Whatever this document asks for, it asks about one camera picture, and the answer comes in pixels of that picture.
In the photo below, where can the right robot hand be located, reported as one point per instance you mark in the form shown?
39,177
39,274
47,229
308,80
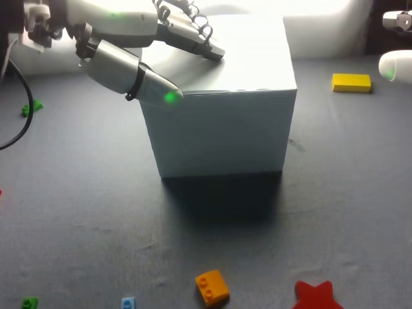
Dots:
396,66

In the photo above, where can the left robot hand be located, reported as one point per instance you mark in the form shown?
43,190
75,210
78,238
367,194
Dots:
122,22

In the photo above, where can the white cardboard box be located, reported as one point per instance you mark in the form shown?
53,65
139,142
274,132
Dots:
222,135

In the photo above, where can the yellow toy block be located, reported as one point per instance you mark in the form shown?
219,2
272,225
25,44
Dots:
351,83

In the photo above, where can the green toy brick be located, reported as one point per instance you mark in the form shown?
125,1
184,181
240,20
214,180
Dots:
38,105
30,303

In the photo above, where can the red star toy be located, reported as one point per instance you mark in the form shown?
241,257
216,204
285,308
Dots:
317,297

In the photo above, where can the orange toy brick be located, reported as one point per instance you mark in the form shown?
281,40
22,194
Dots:
212,288

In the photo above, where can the light blue toy brick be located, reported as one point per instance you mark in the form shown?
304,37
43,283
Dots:
128,303

